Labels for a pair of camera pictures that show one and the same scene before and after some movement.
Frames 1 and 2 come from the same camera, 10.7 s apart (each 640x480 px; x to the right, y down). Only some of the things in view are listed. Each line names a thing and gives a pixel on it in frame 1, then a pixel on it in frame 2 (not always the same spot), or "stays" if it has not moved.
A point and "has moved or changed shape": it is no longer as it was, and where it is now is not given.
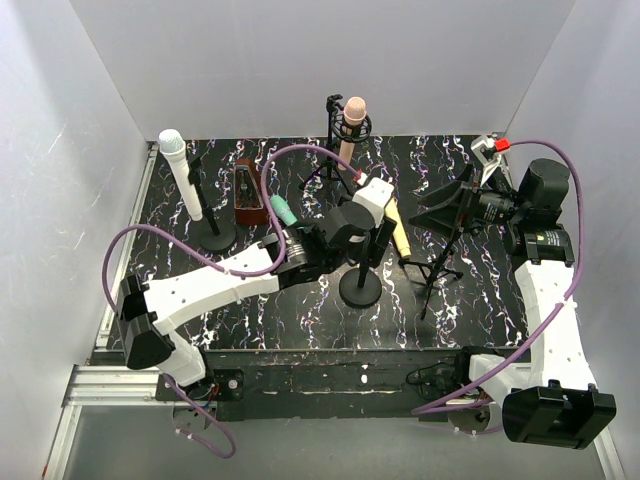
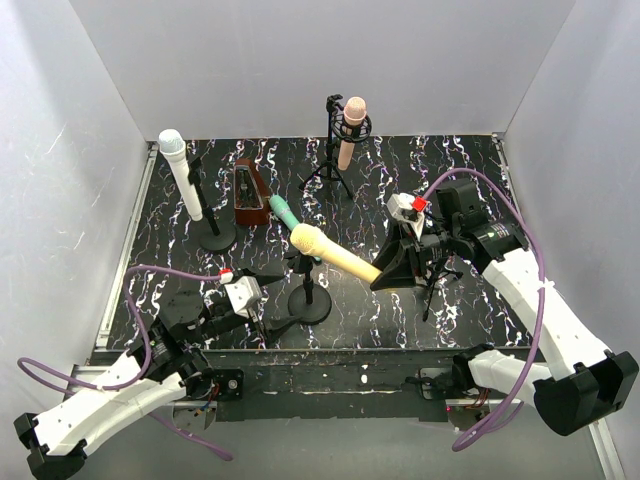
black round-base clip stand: (210, 236) stays
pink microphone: (354, 115) stays
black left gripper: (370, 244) -> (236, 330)
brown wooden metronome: (249, 204) stays
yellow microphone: (392, 212) has moved or changed shape
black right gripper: (467, 201) -> (413, 261)
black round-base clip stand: (360, 287) -> (309, 304)
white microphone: (173, 145) stays
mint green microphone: (283, 211) stays
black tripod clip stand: (429, 271) stays
